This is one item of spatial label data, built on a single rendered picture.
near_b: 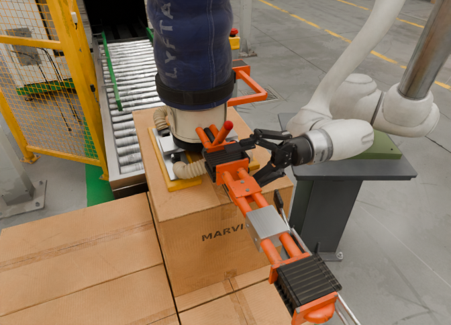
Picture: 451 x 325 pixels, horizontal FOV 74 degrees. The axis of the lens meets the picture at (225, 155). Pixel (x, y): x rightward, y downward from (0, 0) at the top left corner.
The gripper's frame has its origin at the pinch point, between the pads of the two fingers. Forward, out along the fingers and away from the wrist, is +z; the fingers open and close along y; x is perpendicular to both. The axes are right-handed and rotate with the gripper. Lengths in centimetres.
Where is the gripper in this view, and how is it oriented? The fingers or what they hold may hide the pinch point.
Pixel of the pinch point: (232, 167)
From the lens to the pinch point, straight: 73.9
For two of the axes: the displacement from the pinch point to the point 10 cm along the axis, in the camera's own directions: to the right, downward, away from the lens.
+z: -9.3, 2.2, -2.9
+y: 0.0, 7.9, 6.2
